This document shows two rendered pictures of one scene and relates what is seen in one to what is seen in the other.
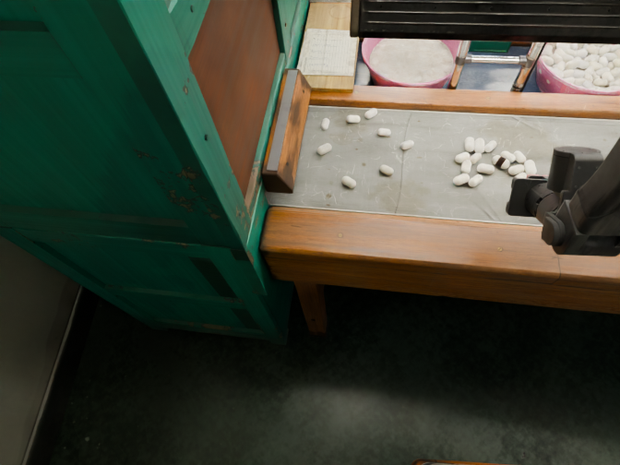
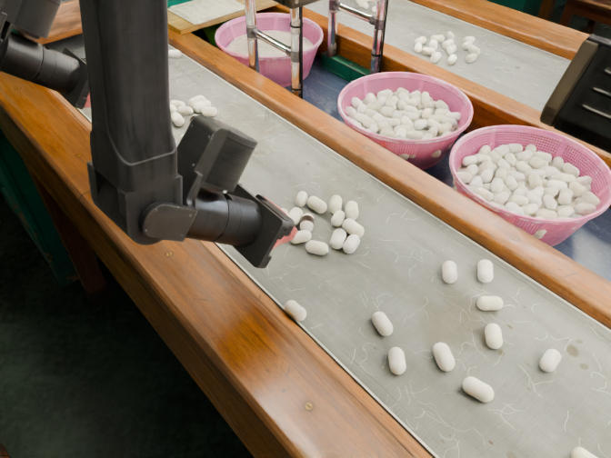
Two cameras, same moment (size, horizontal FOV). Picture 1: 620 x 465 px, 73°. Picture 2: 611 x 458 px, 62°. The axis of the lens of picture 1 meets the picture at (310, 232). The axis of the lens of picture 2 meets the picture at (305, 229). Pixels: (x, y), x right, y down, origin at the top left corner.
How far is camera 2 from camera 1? 1.13 m
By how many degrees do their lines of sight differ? 27
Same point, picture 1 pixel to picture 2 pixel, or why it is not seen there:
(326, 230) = (16, 81)
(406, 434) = (38, 433)
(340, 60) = (205, 14)
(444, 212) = not seen: hidden behind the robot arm
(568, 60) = (387, 106)
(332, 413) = (17, 363)
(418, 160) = not seen: hidden behind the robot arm
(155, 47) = not seen: outside the picture
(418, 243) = (44, 119)
